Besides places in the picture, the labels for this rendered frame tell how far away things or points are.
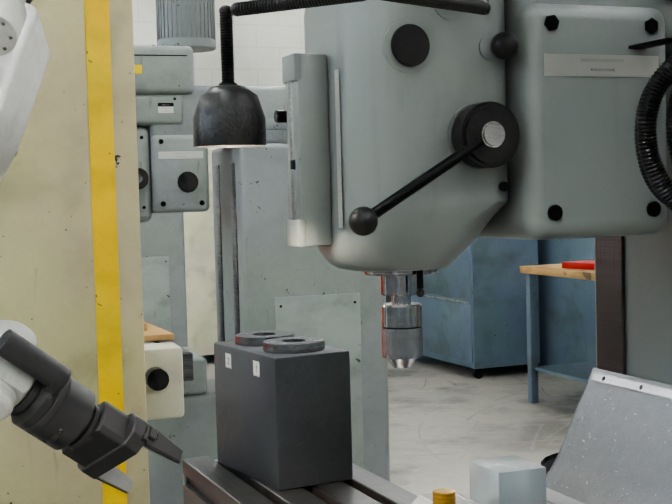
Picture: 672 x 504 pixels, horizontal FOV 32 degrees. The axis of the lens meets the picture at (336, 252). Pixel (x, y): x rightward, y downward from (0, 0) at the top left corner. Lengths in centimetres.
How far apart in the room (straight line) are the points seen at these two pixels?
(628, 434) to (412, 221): 48
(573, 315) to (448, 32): 749
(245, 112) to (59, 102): 186
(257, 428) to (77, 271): 135
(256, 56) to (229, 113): 971
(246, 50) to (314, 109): 954
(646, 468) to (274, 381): 51
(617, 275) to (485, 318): 705
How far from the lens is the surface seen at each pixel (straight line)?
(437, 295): 911
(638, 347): 162
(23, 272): 298
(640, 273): 160
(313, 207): 130
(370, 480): 173
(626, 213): 137
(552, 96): 132
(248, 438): 176
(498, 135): 127
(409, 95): 126
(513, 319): 879
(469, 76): 130
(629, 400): 161
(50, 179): 298
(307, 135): 130
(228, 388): 181
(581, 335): 867
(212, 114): 116
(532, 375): 776
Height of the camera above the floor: 140
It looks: 3 degrees down
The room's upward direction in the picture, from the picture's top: 2 degrees counter-clockwise
